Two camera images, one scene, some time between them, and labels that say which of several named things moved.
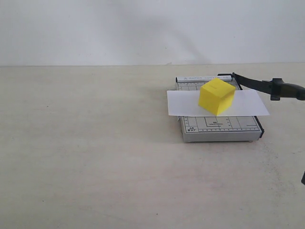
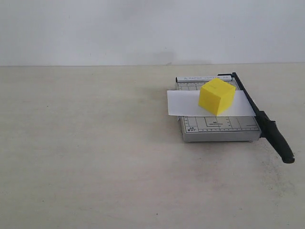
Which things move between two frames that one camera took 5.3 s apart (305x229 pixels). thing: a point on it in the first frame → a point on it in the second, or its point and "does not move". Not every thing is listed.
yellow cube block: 216,96 does not move
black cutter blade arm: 276,88 → 269,128
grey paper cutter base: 205,129 does not move
